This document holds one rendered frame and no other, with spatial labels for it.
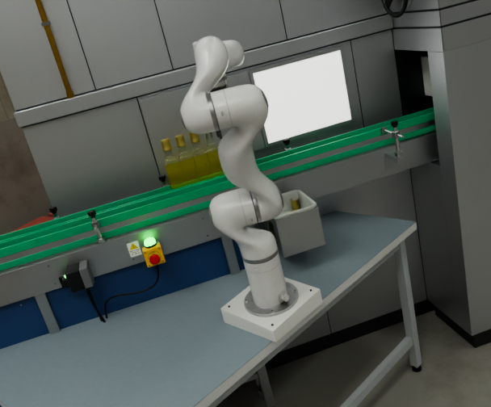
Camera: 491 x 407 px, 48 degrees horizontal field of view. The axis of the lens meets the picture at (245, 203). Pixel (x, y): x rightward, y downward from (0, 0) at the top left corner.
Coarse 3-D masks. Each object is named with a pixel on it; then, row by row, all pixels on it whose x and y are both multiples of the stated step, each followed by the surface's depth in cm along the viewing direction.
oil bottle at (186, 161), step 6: (180, 156) 216; (186, 156) 216; (180, 162) 217; (186, 162) 217; (192, 162) 218; (186, 168) 218; (192, 168) 218; (186, 174) 218; (192, 174) 219; (186, 180) 219; (192, 180) 220; (198, 180) 220
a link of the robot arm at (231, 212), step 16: (240, 192) 167; (208, 208) 170; (224, 208) 165; (240, 208) 165; (224, 224) 166; (240, 224) 168; (240, 240) 169; (256, 240) 172; (272, 240) 174; (256, 256) 172; (272, 256) 174
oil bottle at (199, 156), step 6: (192, 150) 219; (198, 150) 218; (204, 150) 218; (192, 156) 219; (198, 156) 218; (204, 156) 218; (198, 162) 218; (204, 162) 219; (198, 168) 219; (204, 168) 220; (210, 168) 221; (198, 174) 220; (204, 174) 220; (210, 174) 221
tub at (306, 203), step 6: (288, 192) 221; (294, 192) 221; (300, 192) 218; (288, 198) 221; (300, 198) 218; (306, 198) 211; (288, 204) 222; (300, 204) 220; (306, 204) 213; (312, 204) 206; (288, 210) 222; (300, 210) 201; (306, 210) 203; (276, 216) 200; (282, 216) 200
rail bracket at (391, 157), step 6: (396, 120) 220; (396, 126) 220; (384, 132) 232; (390, 132) 225; (396, 132) 220; (396, 138) 222; (396, 144) 223; (390, 156) 228; (396, 156) 225; (402, 156) 224; (390, 162) 235; (390, 168) 236
